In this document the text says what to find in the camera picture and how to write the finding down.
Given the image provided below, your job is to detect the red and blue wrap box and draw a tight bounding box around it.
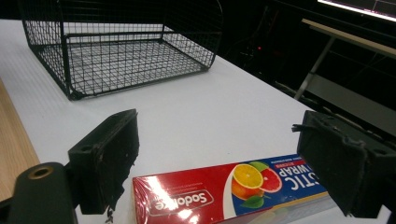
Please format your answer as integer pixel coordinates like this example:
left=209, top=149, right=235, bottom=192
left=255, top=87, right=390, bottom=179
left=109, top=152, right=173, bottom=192
left=132, top=153, right=338, bottom=224

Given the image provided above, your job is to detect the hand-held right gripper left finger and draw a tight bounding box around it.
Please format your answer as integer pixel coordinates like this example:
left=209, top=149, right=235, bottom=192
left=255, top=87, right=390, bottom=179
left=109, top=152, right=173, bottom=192
left=67, top=108, right=140, bottom=224

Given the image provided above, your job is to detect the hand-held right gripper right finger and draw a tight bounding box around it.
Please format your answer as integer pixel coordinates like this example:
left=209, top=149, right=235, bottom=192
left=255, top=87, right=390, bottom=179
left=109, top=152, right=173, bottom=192
left=291, top=109, right=396, bottom=218

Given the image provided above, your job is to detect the black wire mesh basket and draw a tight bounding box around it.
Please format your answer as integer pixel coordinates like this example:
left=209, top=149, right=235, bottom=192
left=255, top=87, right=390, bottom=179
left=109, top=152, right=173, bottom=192
left=18, top=0, right=224, bottom=101

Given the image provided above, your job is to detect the white-framed side table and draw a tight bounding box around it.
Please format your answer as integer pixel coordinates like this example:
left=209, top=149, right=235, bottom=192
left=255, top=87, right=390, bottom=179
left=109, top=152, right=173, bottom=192
left=274, top=18, right=396, bottom=138

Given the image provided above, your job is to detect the monitor screen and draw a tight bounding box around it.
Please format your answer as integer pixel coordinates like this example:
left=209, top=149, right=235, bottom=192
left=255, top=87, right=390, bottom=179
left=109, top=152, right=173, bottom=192
left=317, top=0, right=396, bottom=23

